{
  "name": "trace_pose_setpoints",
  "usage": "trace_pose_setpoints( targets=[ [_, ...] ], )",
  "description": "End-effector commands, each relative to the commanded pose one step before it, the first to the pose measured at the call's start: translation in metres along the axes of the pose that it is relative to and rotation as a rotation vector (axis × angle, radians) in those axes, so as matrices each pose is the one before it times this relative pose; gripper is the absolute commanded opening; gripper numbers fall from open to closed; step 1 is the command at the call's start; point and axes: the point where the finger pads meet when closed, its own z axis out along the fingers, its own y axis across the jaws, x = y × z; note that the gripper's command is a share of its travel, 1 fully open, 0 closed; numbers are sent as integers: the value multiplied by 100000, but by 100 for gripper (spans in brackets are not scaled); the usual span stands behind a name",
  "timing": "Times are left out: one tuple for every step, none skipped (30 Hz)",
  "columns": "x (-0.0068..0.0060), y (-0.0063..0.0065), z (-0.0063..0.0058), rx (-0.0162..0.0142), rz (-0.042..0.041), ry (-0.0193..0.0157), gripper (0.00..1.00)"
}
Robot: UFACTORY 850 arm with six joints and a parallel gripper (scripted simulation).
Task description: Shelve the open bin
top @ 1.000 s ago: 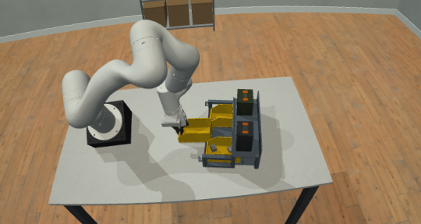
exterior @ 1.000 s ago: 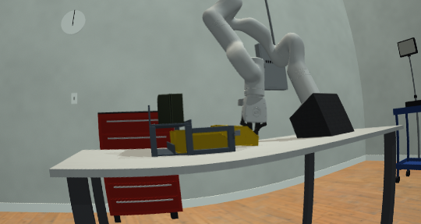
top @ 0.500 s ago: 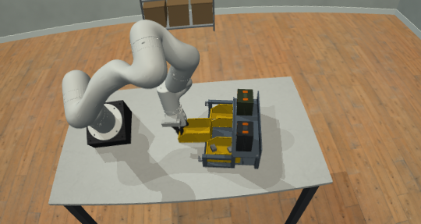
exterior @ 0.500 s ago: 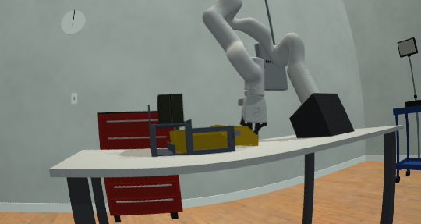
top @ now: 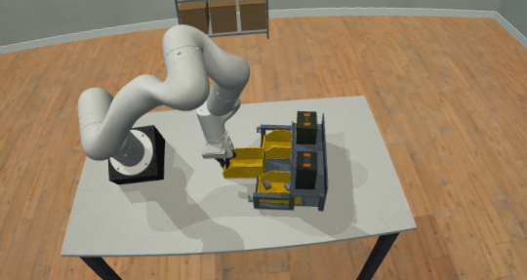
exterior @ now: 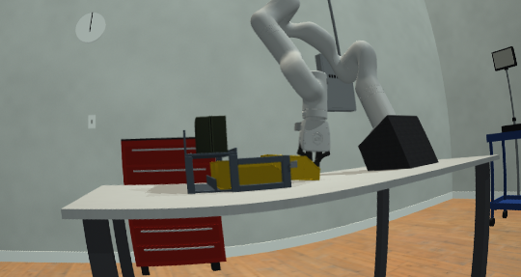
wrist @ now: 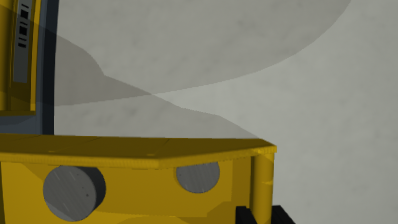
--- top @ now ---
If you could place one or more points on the yellow open-front bin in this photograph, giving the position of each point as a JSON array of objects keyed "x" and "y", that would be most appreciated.
[
  {"x": 277, "y": 180},
  {"x": 279, "y": 144},
  {"x": 248, "y": 163}
]

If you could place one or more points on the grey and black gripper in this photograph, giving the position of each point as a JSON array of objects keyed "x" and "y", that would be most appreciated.
[{"x": 228, "y": 145}]

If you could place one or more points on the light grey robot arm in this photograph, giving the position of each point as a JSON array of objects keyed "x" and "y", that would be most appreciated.
[{"x": 186, "y": 88}]

